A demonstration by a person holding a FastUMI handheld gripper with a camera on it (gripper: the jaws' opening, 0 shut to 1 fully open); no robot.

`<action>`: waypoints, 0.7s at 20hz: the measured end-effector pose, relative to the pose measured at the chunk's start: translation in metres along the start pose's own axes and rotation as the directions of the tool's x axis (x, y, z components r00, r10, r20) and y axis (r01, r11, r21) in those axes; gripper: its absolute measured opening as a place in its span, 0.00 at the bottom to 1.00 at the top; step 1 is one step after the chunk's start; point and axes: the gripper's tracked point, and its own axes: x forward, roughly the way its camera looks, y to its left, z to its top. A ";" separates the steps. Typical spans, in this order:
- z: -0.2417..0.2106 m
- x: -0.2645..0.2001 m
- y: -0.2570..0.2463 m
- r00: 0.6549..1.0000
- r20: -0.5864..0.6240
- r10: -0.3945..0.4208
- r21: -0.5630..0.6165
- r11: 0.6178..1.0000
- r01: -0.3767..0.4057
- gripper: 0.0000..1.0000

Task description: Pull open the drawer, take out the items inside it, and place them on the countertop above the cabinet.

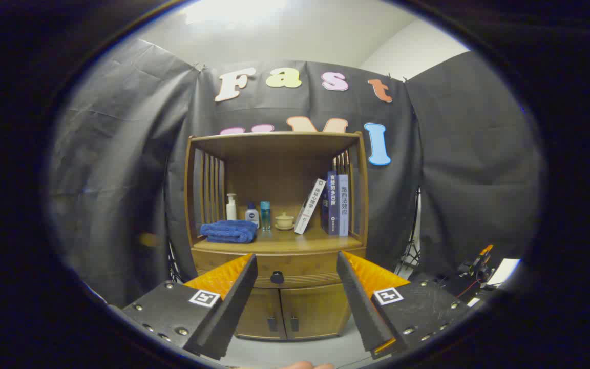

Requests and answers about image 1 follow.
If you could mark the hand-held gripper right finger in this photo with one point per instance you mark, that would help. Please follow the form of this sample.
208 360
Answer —
361 307

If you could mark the white book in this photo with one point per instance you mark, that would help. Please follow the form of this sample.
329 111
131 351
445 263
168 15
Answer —
309 207

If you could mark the dark blue book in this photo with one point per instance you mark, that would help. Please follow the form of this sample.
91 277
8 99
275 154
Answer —
333 205

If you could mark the beige lidded teacup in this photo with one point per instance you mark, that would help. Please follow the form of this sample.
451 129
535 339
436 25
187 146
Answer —
284 222

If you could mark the wooden cabinet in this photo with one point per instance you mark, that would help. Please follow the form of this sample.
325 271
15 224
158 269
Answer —
274 174

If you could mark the wooden countertop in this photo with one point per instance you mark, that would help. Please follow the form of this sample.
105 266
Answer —
295 241

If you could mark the wooden cabinet door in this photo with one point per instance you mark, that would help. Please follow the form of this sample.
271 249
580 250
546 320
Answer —
315 310
259 312

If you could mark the black tripod stand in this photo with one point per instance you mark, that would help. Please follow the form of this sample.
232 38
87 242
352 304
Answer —
412 256

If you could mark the pale lilac book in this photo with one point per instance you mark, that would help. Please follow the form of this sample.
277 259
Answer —
343 205

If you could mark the blue folded towel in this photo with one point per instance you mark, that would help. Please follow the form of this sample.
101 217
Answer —
228 231

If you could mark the black and orange device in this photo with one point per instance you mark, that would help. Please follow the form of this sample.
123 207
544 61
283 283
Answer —
474 269

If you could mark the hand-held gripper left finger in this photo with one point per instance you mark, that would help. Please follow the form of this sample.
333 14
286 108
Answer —
233 307

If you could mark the clear blue bottle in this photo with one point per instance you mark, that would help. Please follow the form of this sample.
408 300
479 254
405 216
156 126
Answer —
265 215

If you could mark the white pump bottle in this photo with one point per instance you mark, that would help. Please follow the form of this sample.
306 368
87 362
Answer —
231 210

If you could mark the white bottle with blue cap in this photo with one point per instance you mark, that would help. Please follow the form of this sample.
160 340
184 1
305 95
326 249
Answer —
252 215

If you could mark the white sheet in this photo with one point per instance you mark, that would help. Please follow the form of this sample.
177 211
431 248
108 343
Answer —
502 270

